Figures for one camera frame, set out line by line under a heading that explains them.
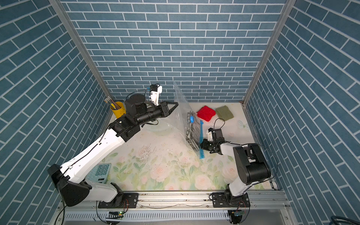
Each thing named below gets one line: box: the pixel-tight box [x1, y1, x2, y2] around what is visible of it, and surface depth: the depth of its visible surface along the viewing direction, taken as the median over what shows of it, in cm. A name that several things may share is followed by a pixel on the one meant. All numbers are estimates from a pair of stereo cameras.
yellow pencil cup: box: [110, 101, 127, 119], surface depth 106 cm
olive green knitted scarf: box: [215, 105, 234, 121], surface depth 110 cm
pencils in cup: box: [104, 96, 121, 110], surface depth 104 cm
